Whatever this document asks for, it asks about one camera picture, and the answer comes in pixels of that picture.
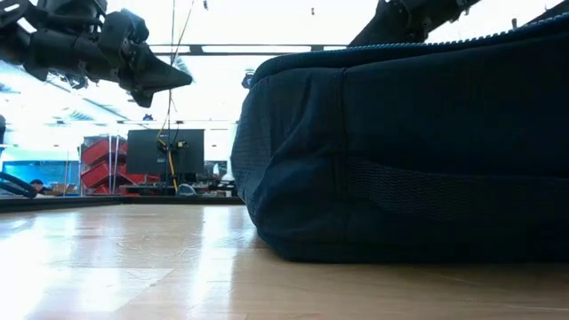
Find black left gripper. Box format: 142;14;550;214
97;8;195;109

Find navy blue backpack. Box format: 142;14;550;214
229;12;569;264

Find black monitor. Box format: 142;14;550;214
126;128;205;176

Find red bin shelf rack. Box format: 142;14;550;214
79;135;162;196

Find distant black robot rig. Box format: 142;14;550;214
206;177;239;197

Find person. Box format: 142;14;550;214
28;179;63;197

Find black curtain partition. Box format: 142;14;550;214
524;0;569;27

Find black hanging cables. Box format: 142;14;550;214
155;0;196;134

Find yellow cable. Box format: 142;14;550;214
156;138;179;193

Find black overhead frame beam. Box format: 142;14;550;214
148;43;350;57

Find blue wall panel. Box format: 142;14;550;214
2;160;82;196

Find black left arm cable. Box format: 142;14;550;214
0;172;39;199

